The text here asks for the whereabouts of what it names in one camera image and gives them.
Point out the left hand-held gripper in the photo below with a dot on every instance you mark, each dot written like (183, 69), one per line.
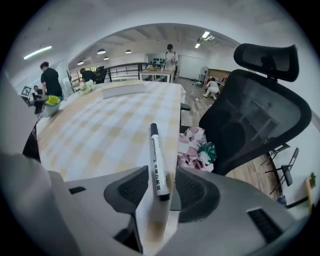
(26, 91)

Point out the white table with wooden top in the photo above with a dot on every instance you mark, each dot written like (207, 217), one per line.
(156, 74)

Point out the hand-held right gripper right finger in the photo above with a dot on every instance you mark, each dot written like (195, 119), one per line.
(225, 220)

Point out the artificial white flower bouquet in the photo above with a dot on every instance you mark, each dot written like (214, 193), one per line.
(86, 87)

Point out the checkered flower-print tablecloth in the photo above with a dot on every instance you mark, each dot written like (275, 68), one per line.
(107, 130)

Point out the black folding chair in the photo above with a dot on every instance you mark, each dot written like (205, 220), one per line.
(287, 167)

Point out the black metal railing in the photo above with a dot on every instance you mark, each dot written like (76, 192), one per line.
(125, 70)

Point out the black mesh office chair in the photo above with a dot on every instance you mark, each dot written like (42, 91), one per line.
(255, 112)

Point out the white marker pen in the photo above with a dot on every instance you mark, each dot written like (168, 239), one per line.
(158, 162)

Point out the yellow notebook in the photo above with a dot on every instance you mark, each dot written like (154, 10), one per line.
(122, 89)

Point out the green white crumpled bag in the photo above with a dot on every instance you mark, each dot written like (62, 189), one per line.
(207, 152)

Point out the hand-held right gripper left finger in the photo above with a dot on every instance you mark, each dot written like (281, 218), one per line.
(125, 190)

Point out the pink checkered cloth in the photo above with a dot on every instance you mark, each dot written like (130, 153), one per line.
(192, 147)

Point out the white standing fan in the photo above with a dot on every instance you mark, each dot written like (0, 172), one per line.
(204, 71)

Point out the light blue pencil case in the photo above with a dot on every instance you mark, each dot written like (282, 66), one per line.
(52, 105)

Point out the long ceiling light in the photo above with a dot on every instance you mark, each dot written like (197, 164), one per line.
(197, 45)
(205, 34)
(37, 52)

